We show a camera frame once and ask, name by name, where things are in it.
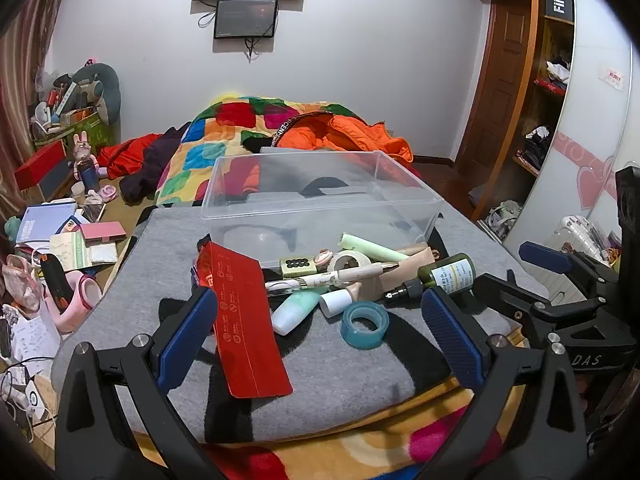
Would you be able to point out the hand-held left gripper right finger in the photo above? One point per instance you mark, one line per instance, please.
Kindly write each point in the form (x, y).
(452, 340)

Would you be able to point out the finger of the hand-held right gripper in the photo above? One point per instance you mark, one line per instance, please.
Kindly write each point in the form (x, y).
(545, 257)
(505, 292)

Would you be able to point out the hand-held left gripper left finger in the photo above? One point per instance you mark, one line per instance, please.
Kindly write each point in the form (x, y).
(186, 337)

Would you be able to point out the red paper envelope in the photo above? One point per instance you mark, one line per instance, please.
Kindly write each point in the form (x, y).
(240, 320)

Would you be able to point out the green dropper bottle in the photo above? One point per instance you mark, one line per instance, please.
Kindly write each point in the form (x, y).
(450, 272)

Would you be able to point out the teal tape roll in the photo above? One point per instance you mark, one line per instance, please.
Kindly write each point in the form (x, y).
(351, 336)

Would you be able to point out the light green stick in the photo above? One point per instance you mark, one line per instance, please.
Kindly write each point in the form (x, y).
(370, 246)

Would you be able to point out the white pen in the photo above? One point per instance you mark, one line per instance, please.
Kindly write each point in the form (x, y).
(340, 276)

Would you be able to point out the white tape roll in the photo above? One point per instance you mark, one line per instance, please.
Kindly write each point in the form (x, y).
(336, 264)

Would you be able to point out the clear plastic storage box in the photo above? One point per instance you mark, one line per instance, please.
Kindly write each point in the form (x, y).
(325, 212)

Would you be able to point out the white suitcase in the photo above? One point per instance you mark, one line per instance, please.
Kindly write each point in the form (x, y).
(580, 235)

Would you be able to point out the white bag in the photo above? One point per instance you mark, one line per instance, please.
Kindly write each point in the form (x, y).
(500, 217)

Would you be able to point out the grey mat with black pattern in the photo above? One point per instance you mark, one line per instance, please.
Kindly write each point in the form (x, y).
(150, 260)

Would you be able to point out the mint green roll-on bottle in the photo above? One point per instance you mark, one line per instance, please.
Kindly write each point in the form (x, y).
(295, 312)

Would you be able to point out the pink tape dispenser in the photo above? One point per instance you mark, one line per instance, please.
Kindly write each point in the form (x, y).
(75, 305)

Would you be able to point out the beige tube with white cap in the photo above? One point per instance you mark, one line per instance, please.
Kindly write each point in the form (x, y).
(334, 303)

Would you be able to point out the pale green dotted fidget cube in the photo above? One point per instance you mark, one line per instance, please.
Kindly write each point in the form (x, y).
(297, 266)

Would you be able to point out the pink lidded box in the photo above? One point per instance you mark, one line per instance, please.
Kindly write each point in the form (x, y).
(102, 232)

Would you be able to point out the white wardrobe door pink hearts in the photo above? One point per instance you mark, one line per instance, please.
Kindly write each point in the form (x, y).
(595, 125)

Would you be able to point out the black and orange tool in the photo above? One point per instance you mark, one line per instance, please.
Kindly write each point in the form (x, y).
(55, 282)

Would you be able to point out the wooden wardrobe shelves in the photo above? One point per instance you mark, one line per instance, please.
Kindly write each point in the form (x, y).
(550, 110)

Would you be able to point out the pink round trinket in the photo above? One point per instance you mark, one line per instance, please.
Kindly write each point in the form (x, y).
(323, 258)

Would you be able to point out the dark purple garment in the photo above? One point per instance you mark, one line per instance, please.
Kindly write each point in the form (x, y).
(150, 170)

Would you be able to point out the colourful patchwork blanket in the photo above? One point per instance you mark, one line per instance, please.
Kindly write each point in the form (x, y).
(200, 160)

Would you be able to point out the wooden door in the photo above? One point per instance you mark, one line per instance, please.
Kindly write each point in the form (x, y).
(495, 85)

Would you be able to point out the blue notebook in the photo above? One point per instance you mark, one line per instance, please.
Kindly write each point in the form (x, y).
(42, 222)

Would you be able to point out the red garment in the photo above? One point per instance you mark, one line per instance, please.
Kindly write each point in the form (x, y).
(130, 152)

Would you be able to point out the pink rabbit toy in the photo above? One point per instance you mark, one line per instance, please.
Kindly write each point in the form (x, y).
(82, 150)

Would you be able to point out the orange jacket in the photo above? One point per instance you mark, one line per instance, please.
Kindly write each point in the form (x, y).
(350, 135)

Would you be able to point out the red box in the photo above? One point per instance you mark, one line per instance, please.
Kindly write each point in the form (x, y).
(40, 165)

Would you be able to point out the green cardboard box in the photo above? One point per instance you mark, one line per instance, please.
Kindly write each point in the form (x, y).
(87, 127)

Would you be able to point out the black box with white lettering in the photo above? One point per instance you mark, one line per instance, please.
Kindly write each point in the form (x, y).
(557, 4)

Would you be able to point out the grey neck pillow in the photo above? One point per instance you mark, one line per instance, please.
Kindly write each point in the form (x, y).
(110, 90)

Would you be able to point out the striped curtain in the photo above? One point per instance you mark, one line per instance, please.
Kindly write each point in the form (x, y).
(20, 85)

